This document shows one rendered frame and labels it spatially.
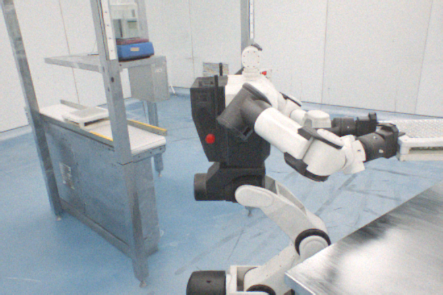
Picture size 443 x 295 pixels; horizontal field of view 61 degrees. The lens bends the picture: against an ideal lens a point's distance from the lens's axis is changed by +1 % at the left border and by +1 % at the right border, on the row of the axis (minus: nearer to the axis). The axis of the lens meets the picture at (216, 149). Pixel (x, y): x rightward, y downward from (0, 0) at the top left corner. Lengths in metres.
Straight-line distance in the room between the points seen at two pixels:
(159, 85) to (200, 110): 0.74
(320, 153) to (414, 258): 0.37
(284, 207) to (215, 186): 0.28
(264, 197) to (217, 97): 0.44
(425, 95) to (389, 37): 0.81
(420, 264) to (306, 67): 4.57
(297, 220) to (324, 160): 0.56
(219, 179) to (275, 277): 0.52
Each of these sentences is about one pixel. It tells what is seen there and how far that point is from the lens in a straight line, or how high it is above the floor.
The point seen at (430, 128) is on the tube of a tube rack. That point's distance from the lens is 1.55.
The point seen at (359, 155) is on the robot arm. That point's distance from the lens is 1.27.
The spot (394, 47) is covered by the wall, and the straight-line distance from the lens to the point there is 5.11.
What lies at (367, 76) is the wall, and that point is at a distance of 5.23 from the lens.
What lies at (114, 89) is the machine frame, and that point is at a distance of 1.78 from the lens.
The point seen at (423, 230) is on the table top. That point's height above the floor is 0.83.
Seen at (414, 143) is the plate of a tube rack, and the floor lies 1.01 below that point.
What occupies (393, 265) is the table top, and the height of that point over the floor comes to 0.83.
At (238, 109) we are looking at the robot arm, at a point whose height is 1.19.
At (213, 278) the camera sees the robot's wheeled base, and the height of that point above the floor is 0.35.
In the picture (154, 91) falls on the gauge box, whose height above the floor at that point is 1.07.
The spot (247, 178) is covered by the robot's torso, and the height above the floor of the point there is 0.85.
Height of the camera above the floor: 1.48
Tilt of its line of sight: 21 degrees down
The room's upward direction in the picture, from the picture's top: 3 degrees counter-clockwise
